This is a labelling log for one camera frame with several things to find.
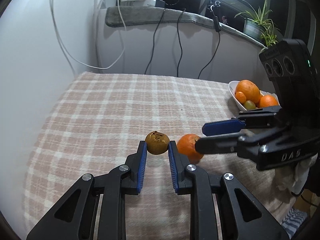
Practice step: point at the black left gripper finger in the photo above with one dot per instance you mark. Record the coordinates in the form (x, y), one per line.
(219, 144)

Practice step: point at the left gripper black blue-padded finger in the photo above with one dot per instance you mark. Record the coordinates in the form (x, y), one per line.
(95, 204)
(219, 204)

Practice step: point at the striped cloth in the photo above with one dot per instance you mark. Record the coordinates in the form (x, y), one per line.
(293, 220)

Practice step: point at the small orange tangerine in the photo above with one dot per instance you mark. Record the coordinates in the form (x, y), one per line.
(240, 96)

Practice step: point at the large orange in plate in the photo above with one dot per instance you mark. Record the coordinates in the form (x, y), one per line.
(249, 89)

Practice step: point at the potted spider plant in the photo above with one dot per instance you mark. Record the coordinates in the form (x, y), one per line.
(258, 25)

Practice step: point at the pink plaid tablecloth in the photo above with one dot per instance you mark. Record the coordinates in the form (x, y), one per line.
(101, 118)

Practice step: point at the large green-brown kiwi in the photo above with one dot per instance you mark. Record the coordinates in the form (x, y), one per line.
(249, 105)

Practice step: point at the orange mandarin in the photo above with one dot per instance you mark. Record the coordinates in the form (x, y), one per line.
(186, 146)

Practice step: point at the black camera box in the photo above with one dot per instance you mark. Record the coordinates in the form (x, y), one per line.
(289, 67)

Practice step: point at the white crumpled cloth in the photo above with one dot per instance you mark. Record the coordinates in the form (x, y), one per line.
(293, 179)

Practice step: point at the small brown kiwi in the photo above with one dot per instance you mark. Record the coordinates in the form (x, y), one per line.
(157, 142)

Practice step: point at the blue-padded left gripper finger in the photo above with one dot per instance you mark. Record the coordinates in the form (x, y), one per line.
(223, 127)

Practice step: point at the grey sill mat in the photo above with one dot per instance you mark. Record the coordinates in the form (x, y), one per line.
(132, 16)

